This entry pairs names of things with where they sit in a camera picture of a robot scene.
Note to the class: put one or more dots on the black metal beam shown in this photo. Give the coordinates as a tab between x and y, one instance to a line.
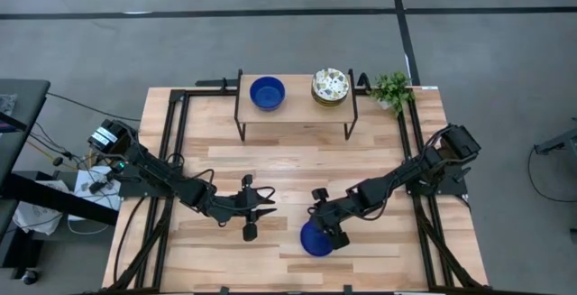
54	198

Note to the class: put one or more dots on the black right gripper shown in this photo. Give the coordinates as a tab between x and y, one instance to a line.
340	209

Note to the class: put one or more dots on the white paper sheet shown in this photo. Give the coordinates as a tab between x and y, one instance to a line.
90	187

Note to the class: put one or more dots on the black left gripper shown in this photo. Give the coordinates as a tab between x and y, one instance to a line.
234	209

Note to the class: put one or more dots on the grey stand leg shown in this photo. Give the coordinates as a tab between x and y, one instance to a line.
559	141

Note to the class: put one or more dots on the yellow bowls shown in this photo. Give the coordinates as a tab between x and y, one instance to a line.
330	105

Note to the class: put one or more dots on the blue plastic bowl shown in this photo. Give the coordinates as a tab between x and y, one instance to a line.
315	246
267	94

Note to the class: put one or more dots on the green potted plant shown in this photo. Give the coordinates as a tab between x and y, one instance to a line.
391	91

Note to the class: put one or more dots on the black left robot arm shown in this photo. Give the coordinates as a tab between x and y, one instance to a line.
149	171

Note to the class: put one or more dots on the dark grey side table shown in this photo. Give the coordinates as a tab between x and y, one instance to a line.
22	105

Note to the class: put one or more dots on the black aluminium table frame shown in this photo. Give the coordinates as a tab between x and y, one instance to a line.
207	92

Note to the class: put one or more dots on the white plastic bag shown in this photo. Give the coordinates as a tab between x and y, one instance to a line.
36	214

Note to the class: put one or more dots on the black clamp bracket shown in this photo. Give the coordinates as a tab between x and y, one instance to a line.
347	289
224	290

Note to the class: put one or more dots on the wooden shelf with black legs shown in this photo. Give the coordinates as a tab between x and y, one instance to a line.
297	105

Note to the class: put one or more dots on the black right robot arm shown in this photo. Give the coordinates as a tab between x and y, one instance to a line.
396	180

